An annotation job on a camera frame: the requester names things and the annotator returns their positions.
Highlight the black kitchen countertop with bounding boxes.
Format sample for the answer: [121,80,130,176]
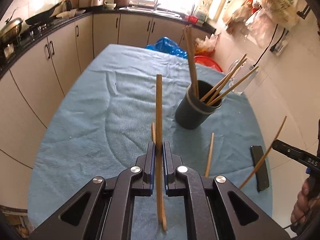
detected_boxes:
[0,6,217,78]

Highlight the light wooden chopstick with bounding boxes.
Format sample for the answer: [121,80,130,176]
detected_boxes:
[207,65,260,105]
[239,116,287,189]
[199,53,247,102]
[205,57,248,103]
[204,132,215,177]

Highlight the black frying pan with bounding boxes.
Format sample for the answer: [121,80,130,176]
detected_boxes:
[25,1,64,25]

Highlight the gas stove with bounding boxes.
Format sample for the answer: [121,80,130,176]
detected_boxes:
[0,22,54,64]

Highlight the dark round chopstick holder cup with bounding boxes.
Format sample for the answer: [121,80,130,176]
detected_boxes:
[175,80,223,130]

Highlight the red plastic basket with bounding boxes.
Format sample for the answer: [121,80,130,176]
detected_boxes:
[194,55,224,73]

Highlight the black wall hook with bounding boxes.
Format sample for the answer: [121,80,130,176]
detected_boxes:
[297,5,312,19]

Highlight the beige kitchen cabinets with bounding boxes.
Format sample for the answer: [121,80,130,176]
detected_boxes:
[0,12,217,170]

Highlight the wall power socket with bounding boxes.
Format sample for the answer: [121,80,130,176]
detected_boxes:
[269,30,290,55]

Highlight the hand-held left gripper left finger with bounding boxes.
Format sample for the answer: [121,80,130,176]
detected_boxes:
[29,141,157,240]

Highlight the large white printed plastic bag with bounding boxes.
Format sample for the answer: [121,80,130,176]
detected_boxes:
[252,0,300,27]

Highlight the white bag with snacks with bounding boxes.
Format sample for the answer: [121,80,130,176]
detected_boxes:
[195,34,220,55]

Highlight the tan hanging bag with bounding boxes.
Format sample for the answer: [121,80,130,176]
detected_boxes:
[222,0,253,34]

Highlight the black smartphone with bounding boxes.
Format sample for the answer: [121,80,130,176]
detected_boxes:
[250,145,270,192]

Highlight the blue towel table cover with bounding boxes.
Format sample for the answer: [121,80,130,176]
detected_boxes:
[27,44,273,240]

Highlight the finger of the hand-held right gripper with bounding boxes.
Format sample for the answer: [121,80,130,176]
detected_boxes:
[272,139,320,175]

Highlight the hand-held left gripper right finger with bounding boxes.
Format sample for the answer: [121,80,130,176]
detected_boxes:
[162,141,292,240]

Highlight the blue plastic bag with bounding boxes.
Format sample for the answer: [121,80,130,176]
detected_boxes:
[146,36,188,60]

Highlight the clear hanging plastic bag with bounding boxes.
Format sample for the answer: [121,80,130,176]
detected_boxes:
[246,7,278,48]

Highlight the person's right hand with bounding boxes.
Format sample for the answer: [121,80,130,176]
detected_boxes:
[291,180,320,231]

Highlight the black power cable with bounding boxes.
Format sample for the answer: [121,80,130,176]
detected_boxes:
[254,24,279,67]

